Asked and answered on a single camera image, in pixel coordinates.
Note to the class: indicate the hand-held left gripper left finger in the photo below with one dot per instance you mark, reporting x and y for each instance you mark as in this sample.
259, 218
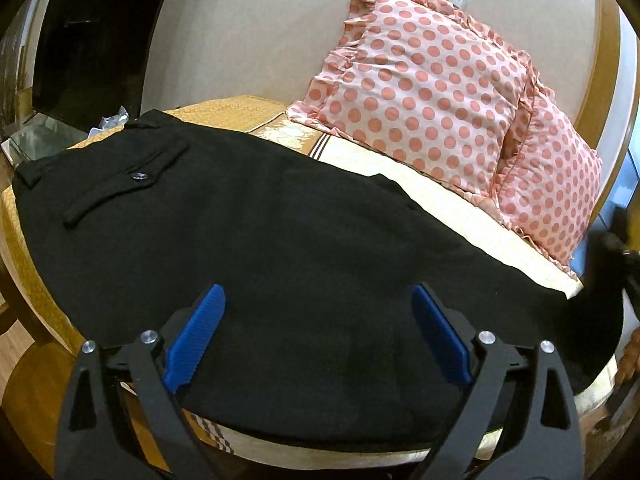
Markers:
197, 330

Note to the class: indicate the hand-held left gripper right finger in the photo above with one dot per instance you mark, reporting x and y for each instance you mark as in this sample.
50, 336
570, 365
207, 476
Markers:
440, 330

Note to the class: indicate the black pants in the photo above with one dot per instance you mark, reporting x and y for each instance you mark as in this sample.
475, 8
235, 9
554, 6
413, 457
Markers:
280, 240

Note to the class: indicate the person's right hand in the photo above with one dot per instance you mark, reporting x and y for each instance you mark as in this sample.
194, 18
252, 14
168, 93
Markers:
631, 355

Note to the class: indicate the small pink polka-dot pillow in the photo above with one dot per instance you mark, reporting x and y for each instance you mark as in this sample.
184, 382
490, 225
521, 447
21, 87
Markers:
555, 180

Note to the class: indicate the bed with yellow cover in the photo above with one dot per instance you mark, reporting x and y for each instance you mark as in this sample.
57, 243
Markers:
470, 215

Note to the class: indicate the clear plastic wrapper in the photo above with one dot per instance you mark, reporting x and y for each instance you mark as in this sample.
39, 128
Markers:
114, 118

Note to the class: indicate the glass side table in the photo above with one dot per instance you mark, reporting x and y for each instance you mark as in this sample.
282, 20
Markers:
45, 135

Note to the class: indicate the large pink polka-dot pillow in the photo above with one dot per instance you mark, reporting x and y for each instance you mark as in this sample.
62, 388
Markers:
420, 80

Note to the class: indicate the black television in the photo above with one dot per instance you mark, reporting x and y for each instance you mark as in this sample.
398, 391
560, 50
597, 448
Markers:
90, 40

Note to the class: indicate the wooden bed frame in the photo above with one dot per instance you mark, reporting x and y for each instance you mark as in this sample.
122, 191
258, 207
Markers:
30, 385

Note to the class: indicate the wooden headboard frame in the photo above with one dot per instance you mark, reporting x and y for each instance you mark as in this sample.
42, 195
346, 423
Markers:
602, 70

